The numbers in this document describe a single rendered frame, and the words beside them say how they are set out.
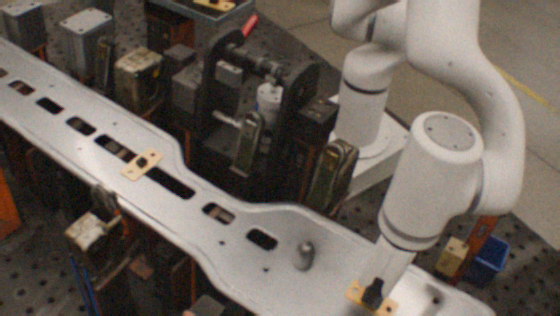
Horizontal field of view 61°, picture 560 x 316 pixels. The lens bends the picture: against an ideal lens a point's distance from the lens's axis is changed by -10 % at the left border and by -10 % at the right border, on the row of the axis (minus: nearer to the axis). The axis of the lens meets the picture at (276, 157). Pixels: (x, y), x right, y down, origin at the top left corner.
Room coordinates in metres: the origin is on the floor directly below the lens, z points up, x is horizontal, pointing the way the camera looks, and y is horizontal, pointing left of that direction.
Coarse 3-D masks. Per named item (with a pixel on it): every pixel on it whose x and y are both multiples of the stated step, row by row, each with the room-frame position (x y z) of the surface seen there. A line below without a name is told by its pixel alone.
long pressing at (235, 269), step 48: (0, 48) 0.94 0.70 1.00; (0, 96) 0.77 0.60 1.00; (48, 96) 0.79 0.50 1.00; (96, 96) 0.81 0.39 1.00; (48, 144) 0.65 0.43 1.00; (96, 144) 0.67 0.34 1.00; (144, 144) 0.69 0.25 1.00; (144, 192) 0.58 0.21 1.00; (192, 240) 0.50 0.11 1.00; (240, 240) 0.51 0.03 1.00; (288, 240) 0.53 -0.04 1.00; (336, 240) 0.55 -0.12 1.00; (240, 288) 0.42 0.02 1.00; (288, 288) 0.44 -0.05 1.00; (336, 288) 0.45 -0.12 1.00; (432, 288) 0.47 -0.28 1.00
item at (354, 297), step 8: (352, 288) 0.45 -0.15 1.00; (360, 288) 0.45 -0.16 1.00; (352, 296) 0.44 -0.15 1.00; (360, 296) 0.44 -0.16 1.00; (360, 304) 0.43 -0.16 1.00; (384, 304) 0.43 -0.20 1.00; (392, 304) 0.43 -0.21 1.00; (376, 312) 0.41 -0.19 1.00; (384, 312) 0.42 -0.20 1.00; (392, 312) 0.42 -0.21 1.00
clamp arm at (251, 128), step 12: (252, 120) 0.70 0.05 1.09; (264, 120) 0.71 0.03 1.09; (240, 132) 0.70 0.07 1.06; (252, 132) 0.69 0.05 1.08; (240, 144) 0.70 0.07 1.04; (252, 144) 0.69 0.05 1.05; (240, 156) 0.69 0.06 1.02; (252, 156) 0.68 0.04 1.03; (240, 168) 0.68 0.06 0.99; (252, 168) 0.69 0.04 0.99
